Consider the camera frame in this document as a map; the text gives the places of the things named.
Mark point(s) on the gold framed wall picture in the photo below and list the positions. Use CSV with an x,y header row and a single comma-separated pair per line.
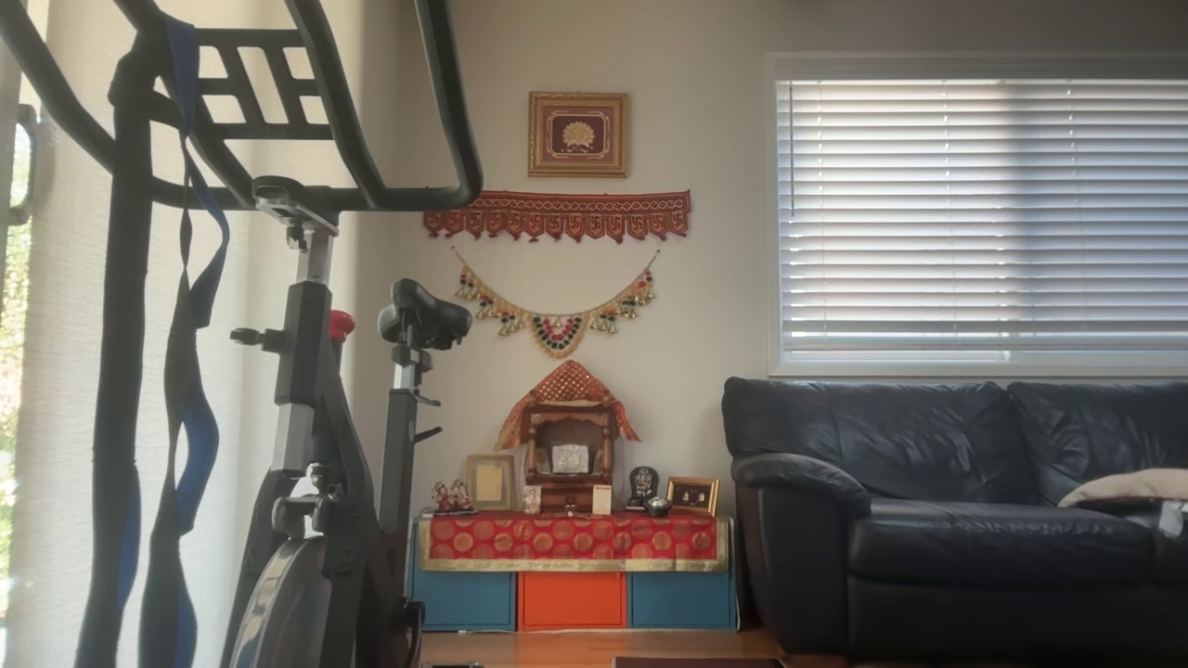
x,y
577,134

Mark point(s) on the wooden shrine with canopy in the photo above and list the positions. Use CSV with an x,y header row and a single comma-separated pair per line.
x,y
568,390

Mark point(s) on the white window frame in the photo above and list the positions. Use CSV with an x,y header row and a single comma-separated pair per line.
x,y
771,213

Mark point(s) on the small decorated ornament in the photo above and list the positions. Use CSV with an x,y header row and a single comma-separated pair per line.
x,y
532,499

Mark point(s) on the dark idol statue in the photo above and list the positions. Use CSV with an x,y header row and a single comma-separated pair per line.
x,y
642,484

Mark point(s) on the red gold patterned cloth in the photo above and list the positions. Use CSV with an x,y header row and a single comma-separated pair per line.
x,y
571,540

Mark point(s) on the black leather sofa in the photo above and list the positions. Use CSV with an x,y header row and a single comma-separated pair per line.
x,y
928,557

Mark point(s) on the beaded garland wall hanging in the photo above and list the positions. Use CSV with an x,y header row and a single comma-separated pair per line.
x,y
555,332

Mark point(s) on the dark floor rug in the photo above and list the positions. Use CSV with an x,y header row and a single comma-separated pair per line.
x,y
696,662

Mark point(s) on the gold photo frame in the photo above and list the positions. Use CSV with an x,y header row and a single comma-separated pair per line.
x,y
489,482

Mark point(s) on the black exercise bike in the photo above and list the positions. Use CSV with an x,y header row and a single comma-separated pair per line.
x,y
316,445

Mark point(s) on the white window blinds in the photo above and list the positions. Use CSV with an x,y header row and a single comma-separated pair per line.
x,y
984,213

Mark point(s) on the beige cushion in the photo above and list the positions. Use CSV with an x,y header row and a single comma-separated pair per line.
x,y
1132,484

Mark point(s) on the small white card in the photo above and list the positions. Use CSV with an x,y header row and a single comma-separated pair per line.
x,y
602,500

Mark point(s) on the red embroidered wall hanging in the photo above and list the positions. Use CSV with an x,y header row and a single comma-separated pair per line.
x,y
557,213

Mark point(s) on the white sheer curtain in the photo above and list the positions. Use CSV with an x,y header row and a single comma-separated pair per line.
x,y
65,371

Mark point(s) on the small gold framed picture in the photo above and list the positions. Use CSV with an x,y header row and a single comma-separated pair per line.
x,y
692,496

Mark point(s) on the small black bowl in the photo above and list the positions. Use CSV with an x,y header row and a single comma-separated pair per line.
x,y
657,507

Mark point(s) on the small colourful figurines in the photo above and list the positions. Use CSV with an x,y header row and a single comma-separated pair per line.
x,y
453,498

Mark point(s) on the blue storage bin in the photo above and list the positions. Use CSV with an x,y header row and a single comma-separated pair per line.
x,y
682,600
464,601

